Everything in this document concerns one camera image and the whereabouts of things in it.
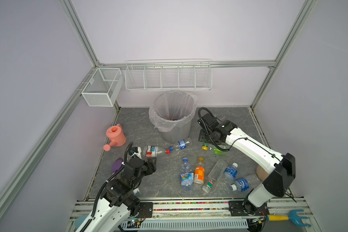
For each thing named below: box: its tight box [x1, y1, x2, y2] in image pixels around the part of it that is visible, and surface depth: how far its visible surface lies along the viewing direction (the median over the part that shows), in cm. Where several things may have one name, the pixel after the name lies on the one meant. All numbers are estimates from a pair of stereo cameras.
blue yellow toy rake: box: [266, 209, 312, 228], surface depth 72 cm
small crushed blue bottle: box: [175, 139, 190, 151], surface depth 95 cm
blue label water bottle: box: [220, 162, 239, 188], surface depth 82 cm
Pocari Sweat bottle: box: [132, 187, 141, 196], surface depth 78 cm
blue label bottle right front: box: [230, 174, 263, 192], surface depth 79 cm
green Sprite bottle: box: [201, 141, 209, 151], surface depth 78 cm
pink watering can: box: [103, 123, 127, 152], surface depth 94 cm
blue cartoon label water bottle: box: [179, 157, 195, 191], surface depth 82 cm
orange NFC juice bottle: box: [194, 156, 206, 185], surface depth 83 cm
